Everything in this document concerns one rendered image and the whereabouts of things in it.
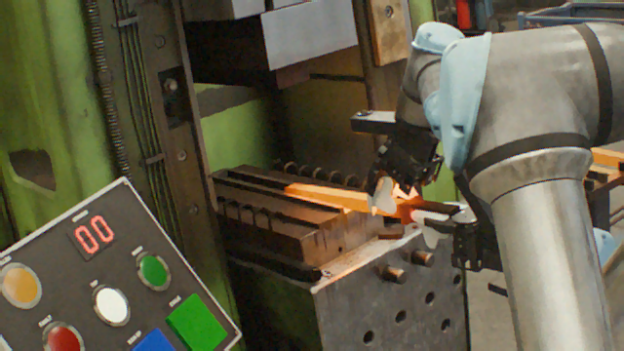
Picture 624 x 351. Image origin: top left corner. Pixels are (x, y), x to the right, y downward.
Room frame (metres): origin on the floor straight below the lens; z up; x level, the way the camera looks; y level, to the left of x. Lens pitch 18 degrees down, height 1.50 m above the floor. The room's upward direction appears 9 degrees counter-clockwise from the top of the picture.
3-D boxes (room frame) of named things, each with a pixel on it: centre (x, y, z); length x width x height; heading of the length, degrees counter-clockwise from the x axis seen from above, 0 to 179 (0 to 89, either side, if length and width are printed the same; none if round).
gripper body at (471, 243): (1.09, -0.25, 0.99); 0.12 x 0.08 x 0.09; 39
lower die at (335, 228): (1.48, 0.09, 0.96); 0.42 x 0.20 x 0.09; 39
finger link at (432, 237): (1.16, -0.17, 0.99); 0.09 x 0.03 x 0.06; 42
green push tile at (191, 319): (0.93, 0.19, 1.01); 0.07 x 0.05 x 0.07; 154
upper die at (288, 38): (1.48, 0.09, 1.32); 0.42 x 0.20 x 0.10; 39
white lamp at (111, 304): (0.86, 0.27, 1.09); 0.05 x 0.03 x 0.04; 129
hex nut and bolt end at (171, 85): (1.31, 0.21, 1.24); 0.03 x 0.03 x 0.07; 39
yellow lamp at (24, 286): (0.79, 0.36, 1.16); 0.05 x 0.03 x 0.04; 129
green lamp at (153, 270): (0.95, 0.23, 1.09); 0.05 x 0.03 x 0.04; 129
